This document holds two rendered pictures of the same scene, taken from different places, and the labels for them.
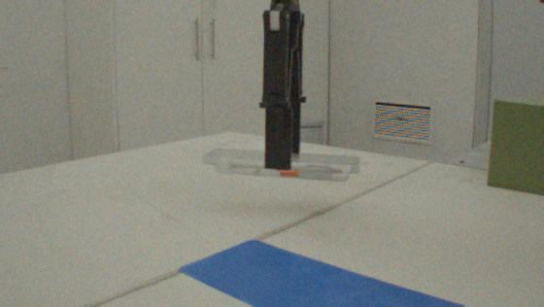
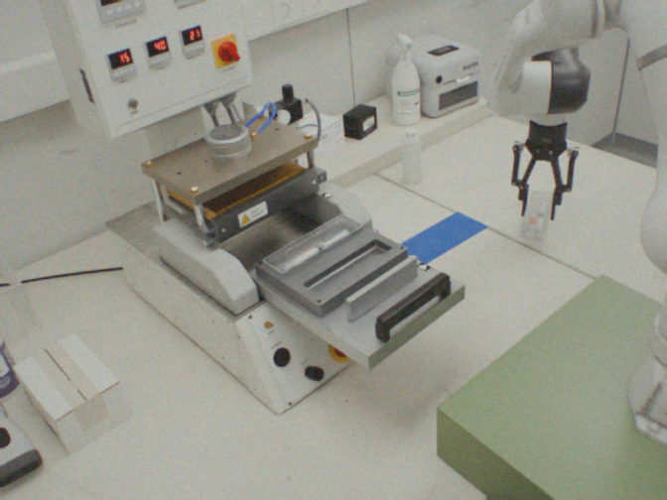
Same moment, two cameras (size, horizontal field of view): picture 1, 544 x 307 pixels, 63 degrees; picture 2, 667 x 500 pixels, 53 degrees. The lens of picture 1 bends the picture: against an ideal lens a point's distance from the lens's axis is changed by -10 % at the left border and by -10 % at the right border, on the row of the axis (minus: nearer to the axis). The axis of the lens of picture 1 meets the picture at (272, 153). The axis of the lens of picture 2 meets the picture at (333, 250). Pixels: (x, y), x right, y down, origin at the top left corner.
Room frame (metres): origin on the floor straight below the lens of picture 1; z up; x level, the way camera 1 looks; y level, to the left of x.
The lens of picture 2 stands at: (0.41, -1.33, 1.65)
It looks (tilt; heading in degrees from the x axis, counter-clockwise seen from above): 35 degrees down; 104
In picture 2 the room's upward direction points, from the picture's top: 6 degrees counter-clockwise
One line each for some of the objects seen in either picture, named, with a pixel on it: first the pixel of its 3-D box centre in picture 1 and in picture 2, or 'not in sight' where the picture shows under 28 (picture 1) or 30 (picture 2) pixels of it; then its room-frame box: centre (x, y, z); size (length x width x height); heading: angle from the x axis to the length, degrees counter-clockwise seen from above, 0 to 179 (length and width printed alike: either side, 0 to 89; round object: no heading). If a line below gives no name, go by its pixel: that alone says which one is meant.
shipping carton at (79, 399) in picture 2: not in sight; (72, 391); (-0.27, -0.61, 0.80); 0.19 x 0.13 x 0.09; 140
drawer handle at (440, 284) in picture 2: not in sight; (414, 305); (0.34, -0.56, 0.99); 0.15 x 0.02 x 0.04; 53
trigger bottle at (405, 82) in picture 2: not in sight; (405, 79); (0.23, 0.51, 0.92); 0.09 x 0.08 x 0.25; 114
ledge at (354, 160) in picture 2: not in sight; (359, 140); (0.10, 0.43, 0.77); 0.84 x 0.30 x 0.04; 50
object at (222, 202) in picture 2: not in sight; (237, 170); (-0.01, -0.29, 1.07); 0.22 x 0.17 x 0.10; 53
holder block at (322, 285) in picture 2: not in sight; (332, 261); (0.19, -0.45, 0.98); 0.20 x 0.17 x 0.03; 53
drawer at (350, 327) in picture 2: not in sight; (351, 278); (0.23, -0.48, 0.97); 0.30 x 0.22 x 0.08; 143
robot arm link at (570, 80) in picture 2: not in sight; (559, 71); (0.57, -0.06, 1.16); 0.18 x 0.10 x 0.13; 90
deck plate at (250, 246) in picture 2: not in sight; (236, 227); (-0.04, -0.27, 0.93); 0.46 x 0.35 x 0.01; 143
